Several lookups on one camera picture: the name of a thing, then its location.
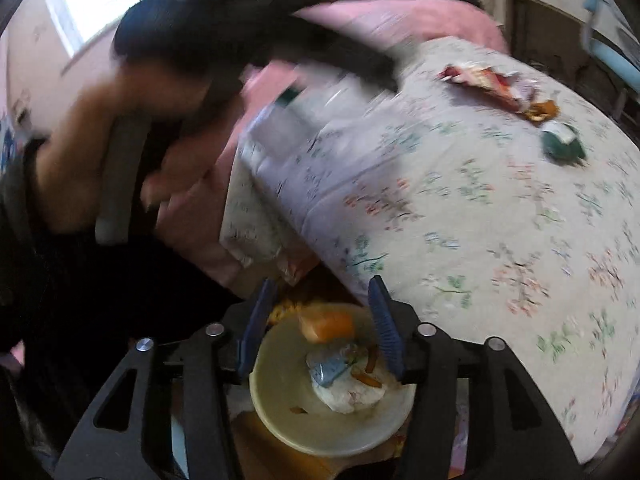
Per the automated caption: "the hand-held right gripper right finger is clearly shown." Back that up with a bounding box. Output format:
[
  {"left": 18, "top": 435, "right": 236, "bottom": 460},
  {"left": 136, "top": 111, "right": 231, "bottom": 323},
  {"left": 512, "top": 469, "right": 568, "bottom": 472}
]
[{"left": 367, "top": 275, "right": 586, "bottom": 480}]

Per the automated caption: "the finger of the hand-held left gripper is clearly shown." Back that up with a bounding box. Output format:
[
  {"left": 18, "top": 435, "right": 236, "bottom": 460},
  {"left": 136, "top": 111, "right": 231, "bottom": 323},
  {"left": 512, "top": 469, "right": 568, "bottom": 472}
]
[{"left": 300, "top": 30, "right": 402, "bottom": 95}]

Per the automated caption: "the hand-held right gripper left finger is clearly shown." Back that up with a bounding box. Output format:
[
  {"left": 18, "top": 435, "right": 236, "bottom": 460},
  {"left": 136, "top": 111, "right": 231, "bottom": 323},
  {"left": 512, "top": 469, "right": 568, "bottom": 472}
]
[{"left": 52, "top": 277, "right": 278, "bottom": 480}]

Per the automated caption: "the orange peel piece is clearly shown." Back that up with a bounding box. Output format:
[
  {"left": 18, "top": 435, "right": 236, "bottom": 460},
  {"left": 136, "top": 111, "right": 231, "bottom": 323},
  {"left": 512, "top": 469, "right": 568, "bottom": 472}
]
[{"left": 298, "top": 309, "right": 357, "bottom": 345}]

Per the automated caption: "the light blue milk carton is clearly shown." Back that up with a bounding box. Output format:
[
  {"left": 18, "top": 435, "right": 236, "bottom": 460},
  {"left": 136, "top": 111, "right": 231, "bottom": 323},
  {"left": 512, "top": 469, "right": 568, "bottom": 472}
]
[{"left": 305, "top": 344, "right": 362, "bottom": 387}]

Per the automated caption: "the white tissue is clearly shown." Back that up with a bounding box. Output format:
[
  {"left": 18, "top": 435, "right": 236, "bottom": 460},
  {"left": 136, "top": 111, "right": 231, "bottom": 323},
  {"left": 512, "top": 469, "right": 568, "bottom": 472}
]
[{"left": 312, "top": 360, "right": 399, "bottom": 415}]

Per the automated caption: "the cream round bowl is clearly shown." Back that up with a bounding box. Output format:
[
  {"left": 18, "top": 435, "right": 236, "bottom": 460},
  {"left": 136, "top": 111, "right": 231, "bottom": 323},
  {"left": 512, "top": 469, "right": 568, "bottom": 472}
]
[{"left": 248, "top": 302, "right": 417, "bottom": 457}]

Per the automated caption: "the person's left hand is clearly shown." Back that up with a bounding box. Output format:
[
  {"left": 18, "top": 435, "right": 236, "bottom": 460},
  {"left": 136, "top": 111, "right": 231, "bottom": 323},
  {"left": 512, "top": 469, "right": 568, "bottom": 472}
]
[{"left": 37, "top": 67, "right": 217, "bottom": 234}]

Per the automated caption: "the pink blanket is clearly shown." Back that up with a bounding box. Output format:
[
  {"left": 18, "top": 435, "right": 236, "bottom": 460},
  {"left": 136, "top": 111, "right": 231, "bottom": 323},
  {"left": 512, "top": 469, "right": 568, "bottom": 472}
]
[{"left": 150, "top": 0, "right": 510, "bottom": 287}]

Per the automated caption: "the window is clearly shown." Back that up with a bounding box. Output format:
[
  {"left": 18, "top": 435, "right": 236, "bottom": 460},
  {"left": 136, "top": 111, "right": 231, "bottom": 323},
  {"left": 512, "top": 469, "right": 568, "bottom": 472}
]
[{"left": 39, "top": 0, "right": 222, "bottom": 59}]

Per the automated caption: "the floral tablecloth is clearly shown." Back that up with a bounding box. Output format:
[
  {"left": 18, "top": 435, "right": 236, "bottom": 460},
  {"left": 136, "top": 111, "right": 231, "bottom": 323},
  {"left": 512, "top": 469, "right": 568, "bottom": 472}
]
[{"left": 220, "top": 36, "right": 640, "bottom": 467}]

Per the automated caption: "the torn foil snack wrapper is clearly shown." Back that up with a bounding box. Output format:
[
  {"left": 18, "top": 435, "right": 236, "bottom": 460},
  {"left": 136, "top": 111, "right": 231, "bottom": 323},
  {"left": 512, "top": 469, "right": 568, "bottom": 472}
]
[{"left": 438, "top": 61, "right": 542, "bottom": 112}]

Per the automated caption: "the small orange wrapper scrap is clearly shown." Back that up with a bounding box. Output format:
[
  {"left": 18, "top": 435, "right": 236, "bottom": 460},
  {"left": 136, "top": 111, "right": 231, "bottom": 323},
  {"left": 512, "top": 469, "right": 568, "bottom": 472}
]
[{"left": 524, "top": 99, "right": 560, "bottom": 124}]

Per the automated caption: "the crumpled green white wrapper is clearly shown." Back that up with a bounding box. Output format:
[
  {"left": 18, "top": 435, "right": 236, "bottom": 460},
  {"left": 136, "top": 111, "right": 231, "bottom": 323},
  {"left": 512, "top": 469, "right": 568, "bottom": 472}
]
[{"left": 541, "top": 121, "right": 587, "bottom": 165}]

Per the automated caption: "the grey blue desk chair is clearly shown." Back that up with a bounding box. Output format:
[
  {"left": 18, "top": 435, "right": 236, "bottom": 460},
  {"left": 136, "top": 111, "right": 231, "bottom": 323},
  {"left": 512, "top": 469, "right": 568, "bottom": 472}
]
[{"left": 581, "top": 0, "right": 640, "bottom": 98}]

